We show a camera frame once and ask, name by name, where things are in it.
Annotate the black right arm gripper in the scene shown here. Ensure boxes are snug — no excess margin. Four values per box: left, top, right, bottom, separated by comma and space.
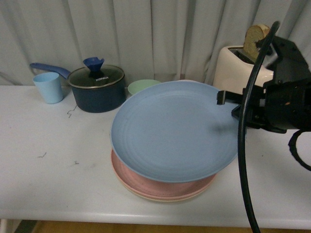
217, 36, 311, 133

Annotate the blue plate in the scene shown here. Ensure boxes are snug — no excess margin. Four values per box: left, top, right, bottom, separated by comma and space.
110, 81, 238, 183

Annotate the cream plate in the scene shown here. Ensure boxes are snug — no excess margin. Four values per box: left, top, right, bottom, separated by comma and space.
116, 175, 214, 204

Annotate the pink plate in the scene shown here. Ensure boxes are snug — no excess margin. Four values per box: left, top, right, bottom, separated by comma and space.
111, 148, 217, 198

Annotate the cream toaster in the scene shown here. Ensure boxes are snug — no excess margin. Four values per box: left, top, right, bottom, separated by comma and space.
212, 45, 275, 95

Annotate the bread slice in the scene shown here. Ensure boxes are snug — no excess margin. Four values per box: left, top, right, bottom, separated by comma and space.
243, 24, 270, 61

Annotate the grey curtain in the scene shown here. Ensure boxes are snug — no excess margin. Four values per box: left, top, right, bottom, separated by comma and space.
0, 0, 311, 85

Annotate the green bowl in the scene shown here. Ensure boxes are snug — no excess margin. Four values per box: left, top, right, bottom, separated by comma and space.
127, 79, 161, 96

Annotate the dark blue saucepan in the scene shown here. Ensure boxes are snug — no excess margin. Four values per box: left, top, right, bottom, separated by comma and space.
30, 63, 126, 113

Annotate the glass lid blue knob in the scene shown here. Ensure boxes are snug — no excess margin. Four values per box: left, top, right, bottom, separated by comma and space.
67, 57, 125, 89

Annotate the light blue cup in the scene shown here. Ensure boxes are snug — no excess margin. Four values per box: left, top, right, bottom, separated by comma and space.
33, 72, 63, 104

